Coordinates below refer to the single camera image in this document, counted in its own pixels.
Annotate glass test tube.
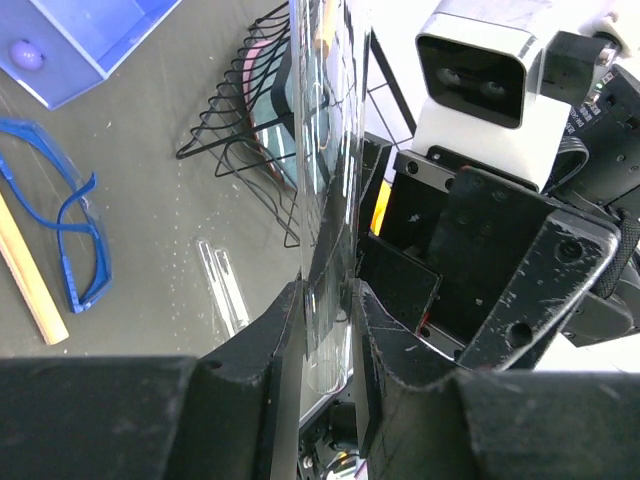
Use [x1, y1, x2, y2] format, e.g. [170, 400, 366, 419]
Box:
[214, 249, 251, 331]
[196, 238, 237, 341]
[290, 1, 371, 394]

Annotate wooden stick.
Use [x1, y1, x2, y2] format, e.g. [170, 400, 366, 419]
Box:
[1, 198, 69, 345]

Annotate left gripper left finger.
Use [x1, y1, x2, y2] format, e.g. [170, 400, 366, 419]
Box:
[1, 281, 304, 479]

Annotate yellow ribbed bowl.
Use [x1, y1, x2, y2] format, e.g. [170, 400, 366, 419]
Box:
[370, 180, 391, 236]

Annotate black wire dish rack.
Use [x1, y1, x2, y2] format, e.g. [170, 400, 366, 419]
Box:
[174, 2, 419, 249]

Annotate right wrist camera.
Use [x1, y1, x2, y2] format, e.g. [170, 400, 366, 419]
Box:
[412, 0, 621, 194]

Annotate blue ceramic plate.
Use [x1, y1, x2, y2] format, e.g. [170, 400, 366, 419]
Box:
[242, 40, 298, 191]

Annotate blue safety glasses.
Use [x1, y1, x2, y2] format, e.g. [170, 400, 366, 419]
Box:
[1, 117, 113, 314]

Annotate purple drawer box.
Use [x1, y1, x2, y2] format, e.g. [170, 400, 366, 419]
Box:
[1, 0, 179, 110]

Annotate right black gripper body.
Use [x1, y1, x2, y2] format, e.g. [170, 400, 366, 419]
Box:
[357, 146, 639, 369]

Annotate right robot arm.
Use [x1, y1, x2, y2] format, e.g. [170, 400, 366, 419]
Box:
[361, 13, 639, 369]

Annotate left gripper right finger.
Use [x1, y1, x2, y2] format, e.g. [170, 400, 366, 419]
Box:
[352, 287, 639, 479]

